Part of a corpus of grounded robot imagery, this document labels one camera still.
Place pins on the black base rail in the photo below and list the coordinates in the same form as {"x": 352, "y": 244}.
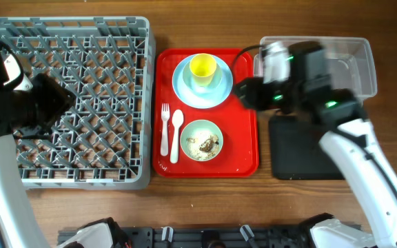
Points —
{"x": 273, "y": 237}

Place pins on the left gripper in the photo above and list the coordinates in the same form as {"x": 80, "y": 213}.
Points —
{"x": 60, "y": 102}

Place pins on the light blue plate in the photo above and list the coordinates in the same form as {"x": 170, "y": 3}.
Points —
{"x": 207, "y": 100}

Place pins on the light blue bowl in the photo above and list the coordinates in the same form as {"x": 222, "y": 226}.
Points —
{"x": 190, "y": 83}

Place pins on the green bowl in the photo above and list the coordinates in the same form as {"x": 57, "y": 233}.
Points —
{"x": 199, "y": 125}

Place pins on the clear plastic bin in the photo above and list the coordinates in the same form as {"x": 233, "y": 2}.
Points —
{"x": 349, "y": 60}

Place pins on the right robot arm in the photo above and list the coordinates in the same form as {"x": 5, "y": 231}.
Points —
{"x": 346, "y": 135}

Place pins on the red plastic tray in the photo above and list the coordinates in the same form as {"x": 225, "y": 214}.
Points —
{"x": 239, "y": 154}

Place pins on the white plastic spoon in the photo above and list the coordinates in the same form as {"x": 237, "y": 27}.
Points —
{"x": 177, "y": 121}

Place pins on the grey dishwasher rack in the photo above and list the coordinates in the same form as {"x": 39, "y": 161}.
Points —
{"x": 103, "y": 141}

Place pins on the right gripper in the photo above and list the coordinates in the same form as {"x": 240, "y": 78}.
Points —
{"x": 256, "y": 93}

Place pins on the yellow plastic cup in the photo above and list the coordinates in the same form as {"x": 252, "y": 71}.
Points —
{"x": 203, "y": 67}

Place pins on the food scraps and rice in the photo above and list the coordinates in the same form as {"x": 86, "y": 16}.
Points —
{"x": 203, "y": 145}

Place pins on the white tissue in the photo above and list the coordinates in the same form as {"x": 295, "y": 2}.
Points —
{"x": 276, "y": 63}

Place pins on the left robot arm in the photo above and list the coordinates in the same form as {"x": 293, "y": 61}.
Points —
{"x": 18, "y": 226}

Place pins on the black waste tray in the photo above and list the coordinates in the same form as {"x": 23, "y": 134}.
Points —
{"x": 295, "y": 152}

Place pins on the white plastic fork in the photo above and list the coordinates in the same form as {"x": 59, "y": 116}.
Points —
{"x": 165, "y": 116}

